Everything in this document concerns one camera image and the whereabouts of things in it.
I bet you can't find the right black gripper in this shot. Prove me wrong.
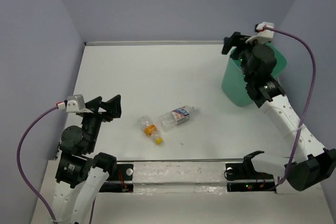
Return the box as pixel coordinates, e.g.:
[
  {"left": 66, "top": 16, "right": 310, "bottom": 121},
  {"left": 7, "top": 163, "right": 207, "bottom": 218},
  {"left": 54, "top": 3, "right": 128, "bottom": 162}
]
[{"left": 222, "top": 31, "right": 265, "bottom": 82}]

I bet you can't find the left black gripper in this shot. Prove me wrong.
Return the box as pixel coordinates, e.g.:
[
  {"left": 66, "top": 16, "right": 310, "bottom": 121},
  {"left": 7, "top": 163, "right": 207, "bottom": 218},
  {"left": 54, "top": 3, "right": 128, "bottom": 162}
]
[{"left": 81, "top": 93, "right": 122, "bottom": 151}]

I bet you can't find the yellow cap orange label bottle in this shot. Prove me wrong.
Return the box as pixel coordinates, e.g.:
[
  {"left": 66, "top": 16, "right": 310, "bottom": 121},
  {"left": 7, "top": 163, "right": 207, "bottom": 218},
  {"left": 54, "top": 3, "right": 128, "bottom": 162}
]
[{"left": 138, "top": 115, "right": 163, "bottom": 145}]

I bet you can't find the white blue label bottle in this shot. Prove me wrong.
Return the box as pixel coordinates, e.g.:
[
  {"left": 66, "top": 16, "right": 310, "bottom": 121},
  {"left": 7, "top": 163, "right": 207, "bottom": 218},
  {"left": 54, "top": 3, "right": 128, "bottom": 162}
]
[{"left": 159, "top": 105, "right": 199, "bottom": 131}]

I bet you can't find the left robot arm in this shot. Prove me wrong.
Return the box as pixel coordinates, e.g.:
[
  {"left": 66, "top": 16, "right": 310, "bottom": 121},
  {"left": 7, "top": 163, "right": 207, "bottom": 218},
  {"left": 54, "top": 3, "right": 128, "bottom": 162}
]
[{"left": 52, "top": 94, "right": 122, "bottom": 223}]

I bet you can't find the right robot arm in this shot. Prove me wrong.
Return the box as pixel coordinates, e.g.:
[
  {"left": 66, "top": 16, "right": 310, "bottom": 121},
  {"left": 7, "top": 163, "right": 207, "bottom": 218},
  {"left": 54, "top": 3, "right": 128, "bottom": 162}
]
[{"left": 222, "top": 32, "right": 335, "bottom": 191}]

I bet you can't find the green plastic bin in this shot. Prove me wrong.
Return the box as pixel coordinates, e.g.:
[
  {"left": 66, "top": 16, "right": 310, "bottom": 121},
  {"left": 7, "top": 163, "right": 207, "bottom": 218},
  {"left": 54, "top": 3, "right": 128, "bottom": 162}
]
[{"left": 222, "top": 43, "right": 287, "bottom": 107}]

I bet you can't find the white foam strip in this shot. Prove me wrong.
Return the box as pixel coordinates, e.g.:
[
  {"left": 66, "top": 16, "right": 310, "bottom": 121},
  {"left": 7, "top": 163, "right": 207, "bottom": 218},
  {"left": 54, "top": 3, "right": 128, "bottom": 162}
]
[{"left": 132, "top": 161, "right": 227, "bottom": 195}]

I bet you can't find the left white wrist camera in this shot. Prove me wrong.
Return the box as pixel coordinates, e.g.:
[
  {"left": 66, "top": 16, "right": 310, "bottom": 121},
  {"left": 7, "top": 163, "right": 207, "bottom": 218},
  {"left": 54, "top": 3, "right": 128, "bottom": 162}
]
[{"left": 66, "top": 94, "right": 92, "bottom": 114}]

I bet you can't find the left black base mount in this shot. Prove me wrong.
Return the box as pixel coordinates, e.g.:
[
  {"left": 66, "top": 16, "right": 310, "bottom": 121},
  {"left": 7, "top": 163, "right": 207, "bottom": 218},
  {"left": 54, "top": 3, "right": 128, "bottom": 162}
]
[{"left": 99, "top": 163, "right": 134, "bottom": 193}]

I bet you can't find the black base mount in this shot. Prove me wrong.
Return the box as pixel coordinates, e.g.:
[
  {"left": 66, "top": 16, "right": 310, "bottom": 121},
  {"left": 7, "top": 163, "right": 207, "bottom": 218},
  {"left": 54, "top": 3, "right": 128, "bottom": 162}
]
[
  {"left": 223, "top": 151, "right": 276, "bottom": 193},
  {"left": 99, "top": 163, "right": 134, "bottom": 193}
]

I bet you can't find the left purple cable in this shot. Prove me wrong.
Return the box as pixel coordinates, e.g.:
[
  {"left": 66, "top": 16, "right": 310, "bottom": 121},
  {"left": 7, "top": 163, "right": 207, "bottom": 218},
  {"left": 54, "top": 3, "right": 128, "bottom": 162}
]
[{"left": 16, "top": 103, "right": 67, "bottom": 222}]

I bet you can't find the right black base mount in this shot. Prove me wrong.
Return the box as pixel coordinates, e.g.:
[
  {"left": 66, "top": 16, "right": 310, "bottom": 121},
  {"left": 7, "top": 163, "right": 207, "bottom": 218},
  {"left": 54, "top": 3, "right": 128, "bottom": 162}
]
[{"left": 223, "top": 151, "right": 276, "bottom": 193}]

